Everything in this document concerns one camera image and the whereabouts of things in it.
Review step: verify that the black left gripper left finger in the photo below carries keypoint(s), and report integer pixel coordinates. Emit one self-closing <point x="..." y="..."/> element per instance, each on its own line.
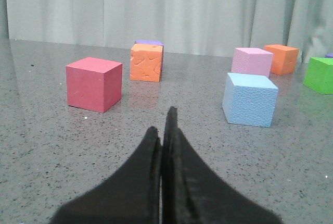
<point x="130" y="195"/>

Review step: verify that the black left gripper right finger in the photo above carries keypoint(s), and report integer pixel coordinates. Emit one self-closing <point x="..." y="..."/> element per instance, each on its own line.
<point x="193" y="193"/>

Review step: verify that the light blue foam cube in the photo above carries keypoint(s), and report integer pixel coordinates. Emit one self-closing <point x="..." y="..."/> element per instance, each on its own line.
<point x="249" y="99"/>

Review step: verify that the red foam cube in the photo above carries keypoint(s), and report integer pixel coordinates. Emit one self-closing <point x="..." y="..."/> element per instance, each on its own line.
<point x="94" y="84"/>

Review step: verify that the orange dented foam cube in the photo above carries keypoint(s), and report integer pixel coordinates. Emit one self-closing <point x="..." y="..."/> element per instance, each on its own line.
<point x="146" y="62"/>

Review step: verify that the pink foam cube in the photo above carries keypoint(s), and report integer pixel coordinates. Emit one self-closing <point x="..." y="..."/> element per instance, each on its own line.
<point x="251" y="60"/>

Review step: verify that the purple cube behind orange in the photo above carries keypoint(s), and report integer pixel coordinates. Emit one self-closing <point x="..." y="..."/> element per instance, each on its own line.
<point x="153" y="42"/>

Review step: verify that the smooth orange foam cube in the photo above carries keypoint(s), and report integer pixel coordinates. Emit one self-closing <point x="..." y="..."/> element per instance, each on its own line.
<point x="284" y="58"/>

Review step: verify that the green foam cube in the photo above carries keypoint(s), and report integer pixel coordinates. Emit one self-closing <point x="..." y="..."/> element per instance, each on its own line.
<point x="319" y="75"/>

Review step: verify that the grey curtain backdrop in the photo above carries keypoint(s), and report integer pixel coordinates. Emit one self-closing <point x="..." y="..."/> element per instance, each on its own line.
<point x="205" y="27"/>

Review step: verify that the purple foam cube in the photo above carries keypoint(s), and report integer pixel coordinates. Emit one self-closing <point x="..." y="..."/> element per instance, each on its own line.
<point x="330" y="55"/>

